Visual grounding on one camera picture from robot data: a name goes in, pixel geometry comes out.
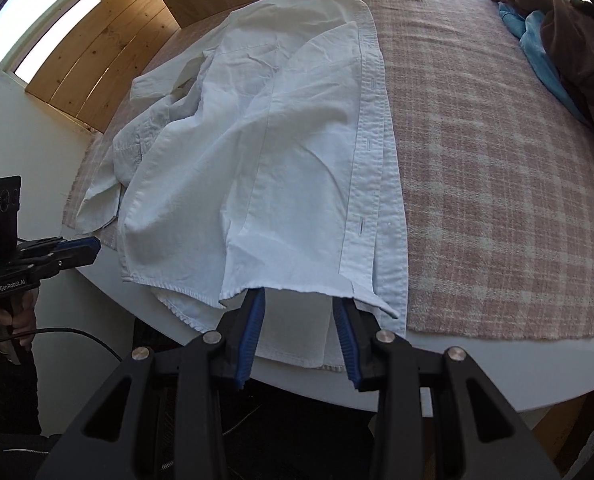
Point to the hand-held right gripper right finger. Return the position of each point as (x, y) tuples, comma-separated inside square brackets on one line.
[(347, 345)]

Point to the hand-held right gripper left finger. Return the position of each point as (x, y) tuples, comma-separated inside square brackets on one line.
[(249, 340)]

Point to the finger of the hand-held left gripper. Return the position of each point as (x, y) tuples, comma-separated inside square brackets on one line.
[(79, 244), (72, 261)]

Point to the white button-up shirt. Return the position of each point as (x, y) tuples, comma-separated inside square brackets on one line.
[(277, 135)]

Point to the person's left forearm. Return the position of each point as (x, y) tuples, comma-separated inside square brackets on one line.
[(12, 395)]

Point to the person's left hand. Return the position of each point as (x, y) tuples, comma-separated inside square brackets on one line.
[(22, 322)]

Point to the knotty pine plank panel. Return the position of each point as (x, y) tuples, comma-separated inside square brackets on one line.
[(102, 60)]

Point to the pink plaid blanket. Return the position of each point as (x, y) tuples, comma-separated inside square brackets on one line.
[(477, 185)]

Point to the blue garment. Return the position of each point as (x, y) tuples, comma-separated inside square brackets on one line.
[(532, 40)]

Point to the brown garment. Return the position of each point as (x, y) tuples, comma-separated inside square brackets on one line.
[(577, 50)]

